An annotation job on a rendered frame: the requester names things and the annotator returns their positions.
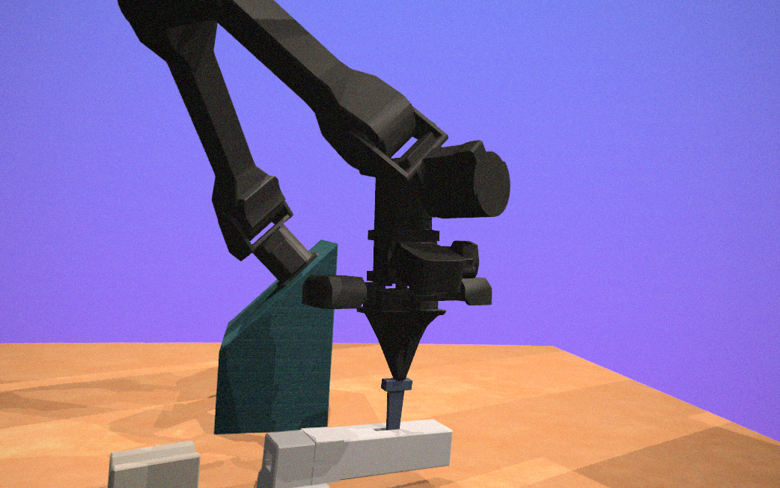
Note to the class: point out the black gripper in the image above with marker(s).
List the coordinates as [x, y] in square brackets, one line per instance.
[397, 315]

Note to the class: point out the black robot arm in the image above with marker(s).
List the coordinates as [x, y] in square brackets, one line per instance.
[363, 118]

